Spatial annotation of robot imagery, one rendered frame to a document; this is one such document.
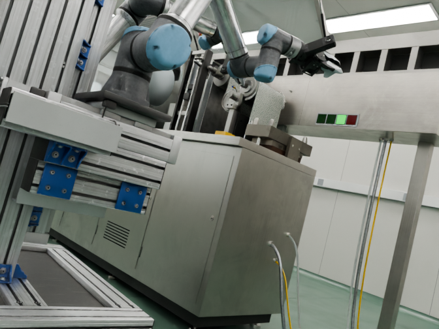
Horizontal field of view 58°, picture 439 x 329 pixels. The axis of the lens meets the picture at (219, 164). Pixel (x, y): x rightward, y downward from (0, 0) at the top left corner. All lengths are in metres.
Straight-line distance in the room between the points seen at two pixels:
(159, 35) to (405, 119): 1.35
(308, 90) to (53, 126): 1.71
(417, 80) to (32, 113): 1.73
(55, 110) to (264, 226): 1.27
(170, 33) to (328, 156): 4.01
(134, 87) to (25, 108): 0.35
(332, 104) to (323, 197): 2.68
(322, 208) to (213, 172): 3.13
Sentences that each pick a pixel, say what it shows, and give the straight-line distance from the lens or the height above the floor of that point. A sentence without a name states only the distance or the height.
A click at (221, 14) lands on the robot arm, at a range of 1.48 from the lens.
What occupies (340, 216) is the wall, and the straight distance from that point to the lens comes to 4.75.
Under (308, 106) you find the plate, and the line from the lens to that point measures 2.39.
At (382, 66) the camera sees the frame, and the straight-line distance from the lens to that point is 2.27.
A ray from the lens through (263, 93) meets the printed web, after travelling 2.26.
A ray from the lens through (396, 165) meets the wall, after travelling 4.61.
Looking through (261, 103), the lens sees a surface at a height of 1.18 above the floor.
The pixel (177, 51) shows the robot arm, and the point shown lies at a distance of 1.13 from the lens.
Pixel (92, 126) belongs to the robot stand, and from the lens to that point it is 1.02.
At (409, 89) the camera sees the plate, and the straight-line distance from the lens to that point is 2.16.
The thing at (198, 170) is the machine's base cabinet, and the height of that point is 0.72.
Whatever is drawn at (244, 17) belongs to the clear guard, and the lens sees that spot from 2.84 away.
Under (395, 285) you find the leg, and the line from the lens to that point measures 2.16.
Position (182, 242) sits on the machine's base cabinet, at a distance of 1.93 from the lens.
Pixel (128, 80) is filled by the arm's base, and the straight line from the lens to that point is 1.22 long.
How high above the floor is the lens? 0.62
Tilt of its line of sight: 5 degrees up
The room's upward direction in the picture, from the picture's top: 15 degrees clockwise
